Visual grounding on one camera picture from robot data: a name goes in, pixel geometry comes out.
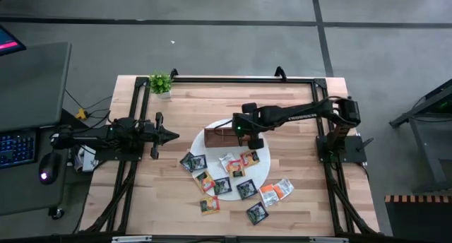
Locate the wooden three-compartment box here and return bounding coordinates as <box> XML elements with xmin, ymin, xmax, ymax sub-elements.
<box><xmin>203</xmin><ymin>127</ymin><xmax>248</xmax><ymax>148</ymax></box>

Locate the desk computer screen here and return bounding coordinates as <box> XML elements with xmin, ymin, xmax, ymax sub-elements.
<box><xmin>0</xmin><ymin>23</ymin><xmax>28</xmax><ymax>57</ymax></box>

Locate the thin black floor cable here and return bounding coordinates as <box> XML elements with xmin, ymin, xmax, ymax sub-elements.
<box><xmin>64</xmin><ymin>89</ymin><xmax>113</xmax><ymax>112</ymax></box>

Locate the black aluminium rig frame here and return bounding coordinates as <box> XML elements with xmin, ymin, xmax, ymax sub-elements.
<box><xmin>80</xmin><ymin>76</ymin><xmax>381</xmax><ymax>237</ymax></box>

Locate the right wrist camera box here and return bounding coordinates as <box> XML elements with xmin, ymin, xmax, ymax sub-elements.
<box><xmin>232</xmin><ymin>112</ymin><xmax>248</xmax><ymax>138</ymax></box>

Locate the silver table edge bracket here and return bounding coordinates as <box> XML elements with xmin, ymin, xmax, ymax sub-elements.
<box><xmin>111</xmin><ymin>235</ymin><xmax>153</xmax><ymax>243</ymax></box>
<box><xmin>309</xmin><ymin>237</ymin><xmax>350</xmax><ymax>243</ymax></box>

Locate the small green potted plant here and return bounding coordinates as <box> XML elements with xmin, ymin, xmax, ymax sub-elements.
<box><xmin>148</xmin><ymin>73</ymin><xmax>174</xmax><ymax>99</ymax></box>

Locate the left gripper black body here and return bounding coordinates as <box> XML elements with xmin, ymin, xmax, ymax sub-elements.
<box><xmin>143</xmin><ymin>111</ymin><xmax>167</xmax><ymax>160</ymax></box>

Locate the dark blue tea sachet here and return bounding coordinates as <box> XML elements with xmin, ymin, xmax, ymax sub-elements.
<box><xmin>235</xmin><ymin>179</ymin><xmax>258</xmax><ymax>201</ymax></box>
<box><xmin>189</xmin><ymin>154</ymin><xmax>208</xmax><ymax>172</ymax></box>
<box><xmin>179</xmin><ymin>152</ymin><xmax>194</xmax><ymax>170</ymax></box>
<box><xmin>213</xmin><ymin>177</ymin><xmax>233</xmax><ymax>196</ymax></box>

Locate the silver white tea sachet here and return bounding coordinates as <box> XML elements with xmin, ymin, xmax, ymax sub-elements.
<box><xmin>218</xmin><ymin>152</ymin><xmax>237</xmax><ymax>172</ymax></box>

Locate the silver packet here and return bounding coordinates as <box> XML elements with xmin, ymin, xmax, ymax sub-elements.
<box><xmin>245</xmin><ymin>201</ymin><xmax>270</xmax><ymax>226</ymax></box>

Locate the backlit black keyboard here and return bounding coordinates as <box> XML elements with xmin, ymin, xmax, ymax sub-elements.
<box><xmin>0</xmin><ymin>129</ymin><xmax>38</xmax><ymax>170</ymax></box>

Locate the orange black striped crate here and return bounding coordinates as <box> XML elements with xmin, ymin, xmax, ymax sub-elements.
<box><xmin>383</xmin><ymin>194</ymin><xmax>452</xmax><ymax>243</ymax></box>

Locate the black desk caster wheel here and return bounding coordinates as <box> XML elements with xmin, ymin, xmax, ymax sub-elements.
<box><xmin>48</xmin><ymin>206</ymin><xmax>66</xmax><ymax>221</ymax></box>

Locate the small white box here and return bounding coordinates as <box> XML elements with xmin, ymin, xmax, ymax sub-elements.
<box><xmin>73</xmin><ymin>146</ymin><xmax>100</xmax><ymax>173</ymax></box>

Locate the white orange tea sachet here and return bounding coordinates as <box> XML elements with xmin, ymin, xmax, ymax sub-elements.
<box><xmin>272</xmin><ymin>178</ymin><xmax>295</xmax><ymax>201</ymax></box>
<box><xmin>258</xmin><ymin>184</ymin><xmax>280</xmax><ymax>208</ymax></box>

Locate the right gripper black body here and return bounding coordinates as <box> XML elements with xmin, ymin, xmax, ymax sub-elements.
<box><xmin>232</xmin><ymin>102</ymin><xmax>265</xmax><ymax>150</ymax></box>

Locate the grey metal cart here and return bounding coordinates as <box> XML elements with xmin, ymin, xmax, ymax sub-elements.
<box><xmin>389</xmin><ymin>78</ymin><xmax>452</xmax><ymax>187</ymax></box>

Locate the white round woven placemat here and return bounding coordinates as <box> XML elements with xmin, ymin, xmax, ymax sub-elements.
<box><xmin>189</xmin><ymin>119</ymin><xmax>272</xmax><ymax>201</ymax></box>

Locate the grey rolling desk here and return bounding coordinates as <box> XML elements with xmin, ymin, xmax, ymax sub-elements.
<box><xmin>0</xmin><ymin>41</ymin><xmax>73</xmax><ymax>218</ymax></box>

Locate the black computer mouse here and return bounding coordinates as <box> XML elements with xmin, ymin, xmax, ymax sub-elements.
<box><xmin>37</xmin><ymin>151</ymin><xmax>61</xmax><ymax>186</ymax></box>

